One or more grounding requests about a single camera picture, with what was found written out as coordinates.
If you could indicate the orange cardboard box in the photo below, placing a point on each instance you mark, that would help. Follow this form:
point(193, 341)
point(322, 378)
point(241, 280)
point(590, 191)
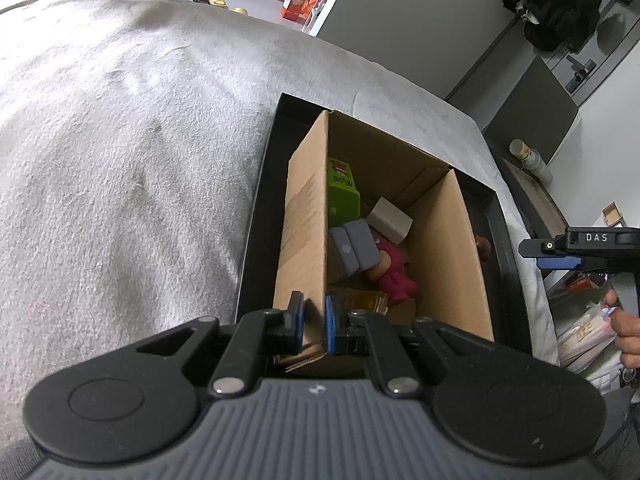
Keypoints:
point(298, 2)

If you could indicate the grey blanket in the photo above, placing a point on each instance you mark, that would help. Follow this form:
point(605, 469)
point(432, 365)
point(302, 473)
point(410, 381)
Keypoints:
point(125, 160)

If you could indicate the brown cardboard box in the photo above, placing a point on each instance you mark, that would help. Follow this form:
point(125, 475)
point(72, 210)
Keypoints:
point(445, 260)

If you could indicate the small open cardboard box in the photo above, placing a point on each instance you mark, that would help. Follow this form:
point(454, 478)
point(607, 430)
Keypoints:
point(613, 214)

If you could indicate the dark grey cabinet panel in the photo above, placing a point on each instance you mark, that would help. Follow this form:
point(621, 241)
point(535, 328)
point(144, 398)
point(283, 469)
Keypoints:
point(532, 110)

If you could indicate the white bottle with cream cap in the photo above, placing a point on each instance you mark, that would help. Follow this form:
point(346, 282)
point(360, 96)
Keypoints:
point(534, 164)

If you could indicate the black hanging clothing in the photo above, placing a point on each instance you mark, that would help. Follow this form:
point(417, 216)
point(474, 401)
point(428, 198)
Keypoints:
point(555, 5)

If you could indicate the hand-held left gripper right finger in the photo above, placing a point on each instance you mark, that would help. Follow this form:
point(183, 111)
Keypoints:
point(330, 327)

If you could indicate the person's grey clothing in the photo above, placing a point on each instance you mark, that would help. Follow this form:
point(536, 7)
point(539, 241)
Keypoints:
point(622, 435)

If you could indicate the green carton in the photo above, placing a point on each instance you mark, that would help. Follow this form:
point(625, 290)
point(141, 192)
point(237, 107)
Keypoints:
point(342, 195)

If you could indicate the pile of plastic packets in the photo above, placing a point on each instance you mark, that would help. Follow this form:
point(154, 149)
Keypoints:
point(587, 337)

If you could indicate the person's right hand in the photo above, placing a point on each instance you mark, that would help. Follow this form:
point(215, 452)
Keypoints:
point(628, 332)

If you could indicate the amber transparent box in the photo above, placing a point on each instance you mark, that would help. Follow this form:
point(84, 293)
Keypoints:
point(362, 304)

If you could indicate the brown toy figure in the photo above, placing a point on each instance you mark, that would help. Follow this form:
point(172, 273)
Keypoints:
point(483, 249)

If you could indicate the grey plastic block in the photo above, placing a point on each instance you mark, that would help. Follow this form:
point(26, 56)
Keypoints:
point(357, 250)

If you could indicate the black shallow tray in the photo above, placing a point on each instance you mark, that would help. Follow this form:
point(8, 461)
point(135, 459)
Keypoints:
point(260, 220)

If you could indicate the pink toy figure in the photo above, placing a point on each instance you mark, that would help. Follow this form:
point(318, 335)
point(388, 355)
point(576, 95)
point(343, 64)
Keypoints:
point(395, 272)

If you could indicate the wooden bedside table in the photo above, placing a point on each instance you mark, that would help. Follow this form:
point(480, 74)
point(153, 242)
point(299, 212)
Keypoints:
point(537, 200)

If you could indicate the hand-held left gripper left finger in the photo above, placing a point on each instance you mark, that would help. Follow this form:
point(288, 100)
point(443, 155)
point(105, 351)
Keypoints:
point(298, 324)

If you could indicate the white block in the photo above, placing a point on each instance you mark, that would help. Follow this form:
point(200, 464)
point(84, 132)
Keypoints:
point(390, 217)

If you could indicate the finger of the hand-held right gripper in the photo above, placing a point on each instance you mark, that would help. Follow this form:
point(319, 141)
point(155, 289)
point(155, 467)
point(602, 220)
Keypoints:
point(557, 262)
point(542, 246)

